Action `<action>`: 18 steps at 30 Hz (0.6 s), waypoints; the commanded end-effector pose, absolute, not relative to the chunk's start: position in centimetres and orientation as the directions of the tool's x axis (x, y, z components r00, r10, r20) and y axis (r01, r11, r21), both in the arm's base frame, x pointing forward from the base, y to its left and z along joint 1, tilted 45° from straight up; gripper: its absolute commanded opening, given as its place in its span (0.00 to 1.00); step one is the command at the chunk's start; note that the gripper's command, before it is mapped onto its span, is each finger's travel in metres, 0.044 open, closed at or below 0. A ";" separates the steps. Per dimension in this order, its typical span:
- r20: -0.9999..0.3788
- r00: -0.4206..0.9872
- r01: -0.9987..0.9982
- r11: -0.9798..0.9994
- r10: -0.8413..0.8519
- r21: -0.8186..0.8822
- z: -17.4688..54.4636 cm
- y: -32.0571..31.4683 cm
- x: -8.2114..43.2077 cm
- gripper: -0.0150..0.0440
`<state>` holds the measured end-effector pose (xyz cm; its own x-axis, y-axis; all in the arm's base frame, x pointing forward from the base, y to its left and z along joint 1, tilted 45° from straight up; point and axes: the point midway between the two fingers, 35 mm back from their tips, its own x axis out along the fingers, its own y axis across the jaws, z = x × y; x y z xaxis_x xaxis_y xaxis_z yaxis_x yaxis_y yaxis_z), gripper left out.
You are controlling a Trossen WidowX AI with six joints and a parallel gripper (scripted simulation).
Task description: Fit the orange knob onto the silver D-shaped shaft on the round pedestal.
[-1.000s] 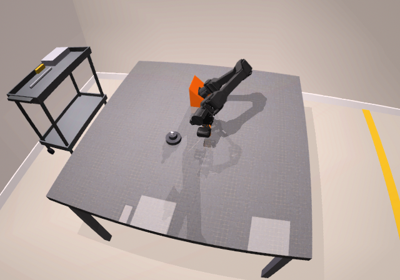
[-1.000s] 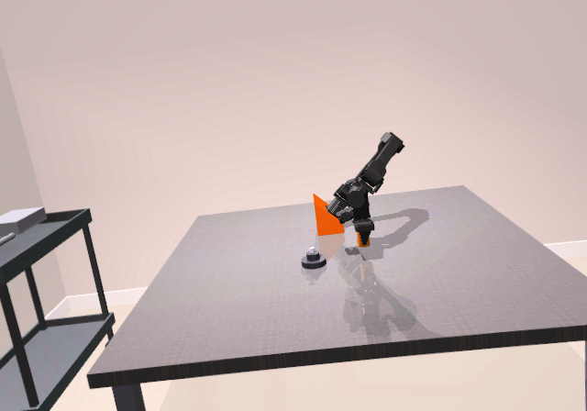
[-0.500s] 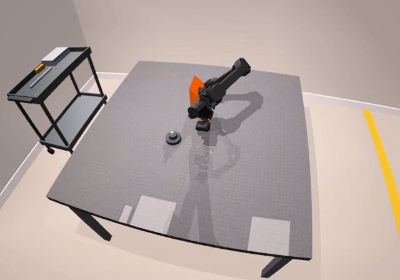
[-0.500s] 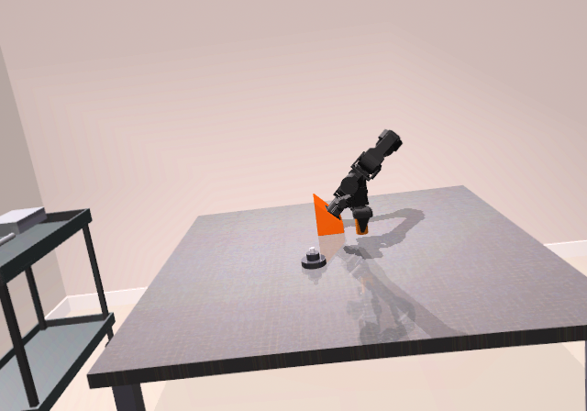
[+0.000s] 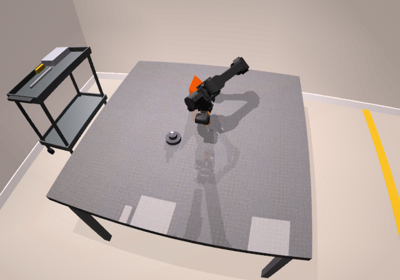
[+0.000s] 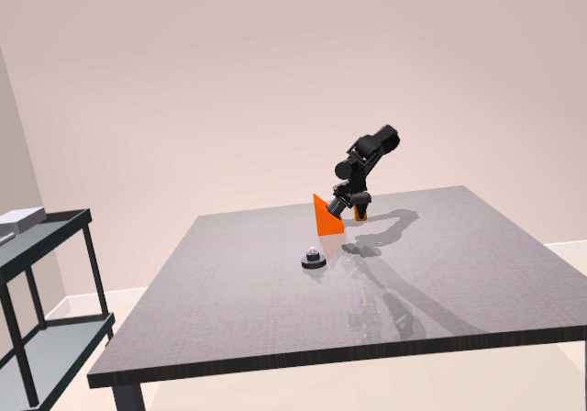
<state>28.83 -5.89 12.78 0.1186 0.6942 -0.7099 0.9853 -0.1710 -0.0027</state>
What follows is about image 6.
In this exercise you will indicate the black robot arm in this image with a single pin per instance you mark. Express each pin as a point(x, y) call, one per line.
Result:
point(372, 148)

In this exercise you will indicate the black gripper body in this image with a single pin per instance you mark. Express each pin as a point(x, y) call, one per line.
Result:
point(359, 185)

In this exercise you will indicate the silver round pedestal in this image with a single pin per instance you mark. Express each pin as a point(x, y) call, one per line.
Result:
point(313, 260)

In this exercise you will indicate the orange knob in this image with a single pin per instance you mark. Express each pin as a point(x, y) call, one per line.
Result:
point(357, 218)

